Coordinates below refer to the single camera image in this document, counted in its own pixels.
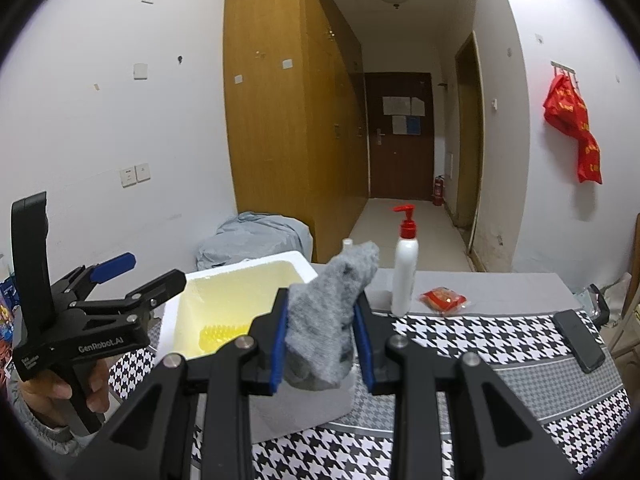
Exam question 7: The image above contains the black smartphone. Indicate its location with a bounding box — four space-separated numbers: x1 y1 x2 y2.
552 310 605 374

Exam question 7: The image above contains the white pump bottle red cap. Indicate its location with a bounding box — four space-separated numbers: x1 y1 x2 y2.
390 204 419 318

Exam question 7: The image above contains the wooden wardrobe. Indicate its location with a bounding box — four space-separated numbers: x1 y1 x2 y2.
224 0 369 263

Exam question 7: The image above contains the double wall switch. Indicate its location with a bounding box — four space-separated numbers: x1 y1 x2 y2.
119 162 151 188

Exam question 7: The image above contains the wall hook rack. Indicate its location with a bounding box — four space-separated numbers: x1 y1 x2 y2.
550 61 578 87

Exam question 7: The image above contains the red fire extinguisher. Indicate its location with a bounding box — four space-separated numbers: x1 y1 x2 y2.
433 176 445 206

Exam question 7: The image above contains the side wooden door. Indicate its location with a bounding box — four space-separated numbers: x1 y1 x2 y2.
456 34 484 231

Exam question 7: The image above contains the person's left hand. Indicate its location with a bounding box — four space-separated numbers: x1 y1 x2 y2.
17 360 110 428

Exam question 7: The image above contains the upper white wall plate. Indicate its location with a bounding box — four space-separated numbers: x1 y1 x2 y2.
132 63 149 80

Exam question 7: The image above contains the dark brown entrance door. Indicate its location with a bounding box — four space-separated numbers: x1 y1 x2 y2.
366 72 435 200

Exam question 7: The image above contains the grey-blue crumpled sheet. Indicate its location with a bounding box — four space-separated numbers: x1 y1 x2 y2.
195 211 314 271

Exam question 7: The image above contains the grey knitted cloth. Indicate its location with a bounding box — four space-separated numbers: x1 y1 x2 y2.
283 242 380 391

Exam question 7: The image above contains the red hanging bag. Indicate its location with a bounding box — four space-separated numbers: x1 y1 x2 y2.
542 70 602 184

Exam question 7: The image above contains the white styrofoam box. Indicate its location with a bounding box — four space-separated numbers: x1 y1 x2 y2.
156 250 356 443

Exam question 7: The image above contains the houndstooth table cloth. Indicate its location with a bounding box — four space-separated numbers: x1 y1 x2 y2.
106 303 634 480

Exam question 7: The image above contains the red snack packet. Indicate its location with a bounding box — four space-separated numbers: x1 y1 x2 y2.
420 287 468 316

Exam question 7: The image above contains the yellow foam net pad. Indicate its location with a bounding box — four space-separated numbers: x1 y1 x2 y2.
198 324 250 353

